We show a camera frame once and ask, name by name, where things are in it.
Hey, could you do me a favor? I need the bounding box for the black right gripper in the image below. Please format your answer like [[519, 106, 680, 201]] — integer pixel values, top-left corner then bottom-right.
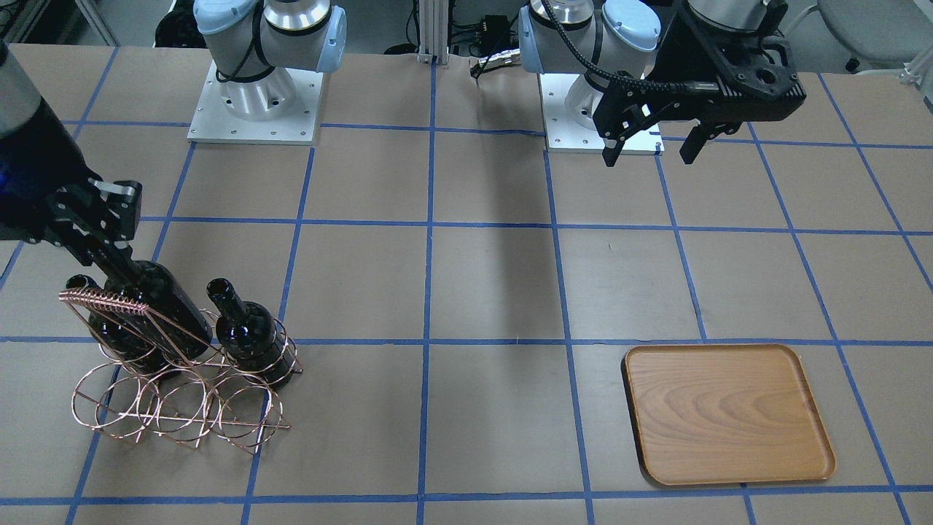
[[2, 117, 143, 289]]

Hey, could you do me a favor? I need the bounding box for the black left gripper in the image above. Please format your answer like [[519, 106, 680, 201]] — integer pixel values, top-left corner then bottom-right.
[[602, 1, 807, 168]]

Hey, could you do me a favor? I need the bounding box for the dark wine bottle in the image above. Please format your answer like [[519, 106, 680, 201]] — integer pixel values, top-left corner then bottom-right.
[[97, 258, 210, 362], [206, 278, 294, 391]]

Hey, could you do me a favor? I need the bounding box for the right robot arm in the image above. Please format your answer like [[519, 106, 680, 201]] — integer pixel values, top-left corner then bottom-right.
[[1, 1, 347, 266]]

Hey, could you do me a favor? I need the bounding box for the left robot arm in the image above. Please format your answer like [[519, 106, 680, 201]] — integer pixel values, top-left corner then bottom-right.
[[518, 1, 806, 167]]

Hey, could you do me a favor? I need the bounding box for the dark wine bottle end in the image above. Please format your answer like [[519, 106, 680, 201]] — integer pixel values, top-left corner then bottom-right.
[[66, 274, 172, 376]]

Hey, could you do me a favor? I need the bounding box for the wooden tray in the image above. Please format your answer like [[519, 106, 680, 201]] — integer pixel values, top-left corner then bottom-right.
[[620, 343, 837, 486]]

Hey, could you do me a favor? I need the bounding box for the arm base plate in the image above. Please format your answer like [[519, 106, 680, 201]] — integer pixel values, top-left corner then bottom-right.
[[187, 63, 324, 146], [538, 71, 664, 155]]

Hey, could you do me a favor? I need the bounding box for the copper wire bottle basket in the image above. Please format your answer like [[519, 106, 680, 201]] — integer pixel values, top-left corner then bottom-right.
[[58, 288, 292, 454]]

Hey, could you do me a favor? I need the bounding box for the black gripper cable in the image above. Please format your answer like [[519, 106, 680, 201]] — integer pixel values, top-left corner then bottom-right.
[[539, 0, 722, 96]]

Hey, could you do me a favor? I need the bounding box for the aluminium frame post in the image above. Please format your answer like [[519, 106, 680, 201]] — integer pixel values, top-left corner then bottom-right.
[[417, 0, 450, 67]]

